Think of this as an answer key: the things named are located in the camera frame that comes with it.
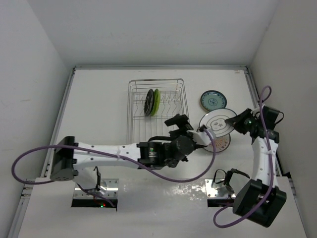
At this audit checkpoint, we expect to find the white plate teal rim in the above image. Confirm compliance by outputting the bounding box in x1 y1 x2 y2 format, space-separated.
199 108 237 137

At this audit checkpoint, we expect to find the white plate orange sunburst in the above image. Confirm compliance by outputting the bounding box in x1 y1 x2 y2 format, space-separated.
204 134 231 153

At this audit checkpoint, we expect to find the teal plate blue floral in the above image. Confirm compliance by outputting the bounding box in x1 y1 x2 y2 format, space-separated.
200 90 227 112

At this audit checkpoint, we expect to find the black plate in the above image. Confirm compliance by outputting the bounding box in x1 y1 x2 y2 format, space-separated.
144 89 155 117

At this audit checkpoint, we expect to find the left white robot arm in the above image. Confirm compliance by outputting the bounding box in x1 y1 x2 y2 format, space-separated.
50 114 211 181

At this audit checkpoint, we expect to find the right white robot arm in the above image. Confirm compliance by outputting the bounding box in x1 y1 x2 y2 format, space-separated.
223 106 287 228

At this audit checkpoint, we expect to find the lime green plate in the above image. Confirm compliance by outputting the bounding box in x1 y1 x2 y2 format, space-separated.
151 88 160 116

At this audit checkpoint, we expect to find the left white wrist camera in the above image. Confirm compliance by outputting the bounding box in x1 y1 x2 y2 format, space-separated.
191 128 216 147

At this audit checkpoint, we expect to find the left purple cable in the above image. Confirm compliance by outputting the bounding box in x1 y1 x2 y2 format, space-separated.
11 127 217 184

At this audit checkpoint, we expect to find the silver wire dish rack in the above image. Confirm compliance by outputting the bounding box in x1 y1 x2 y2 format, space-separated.
127 78 189 144

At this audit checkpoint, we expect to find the right silver mounting bracket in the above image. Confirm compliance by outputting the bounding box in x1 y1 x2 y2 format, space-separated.
205 179 235 199

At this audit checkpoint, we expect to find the silver mounting bracket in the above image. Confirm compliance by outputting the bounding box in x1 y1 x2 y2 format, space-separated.
205 179 235 199
73 178 119 199

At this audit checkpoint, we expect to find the left silver mounting bracket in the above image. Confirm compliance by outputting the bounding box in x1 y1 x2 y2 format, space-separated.
73 178 119 199

